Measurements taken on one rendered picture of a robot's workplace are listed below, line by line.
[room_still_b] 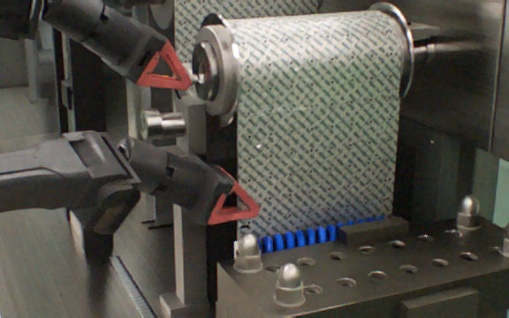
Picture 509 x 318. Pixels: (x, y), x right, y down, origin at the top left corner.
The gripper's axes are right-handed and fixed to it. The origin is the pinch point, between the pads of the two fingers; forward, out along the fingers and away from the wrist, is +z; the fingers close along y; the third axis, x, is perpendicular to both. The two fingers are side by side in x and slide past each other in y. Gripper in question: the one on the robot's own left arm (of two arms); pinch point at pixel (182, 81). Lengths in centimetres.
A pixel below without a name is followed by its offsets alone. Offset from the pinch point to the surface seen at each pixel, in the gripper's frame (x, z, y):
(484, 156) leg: 17, 56, -2
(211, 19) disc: 8.7, -1.3, 0.3
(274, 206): -7.2, 16.7, 9.0
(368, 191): 1.2, 28.1, 9.8
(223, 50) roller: 5.9, -0.6, 6.2
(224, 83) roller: 2.6, 1.5, 7.3
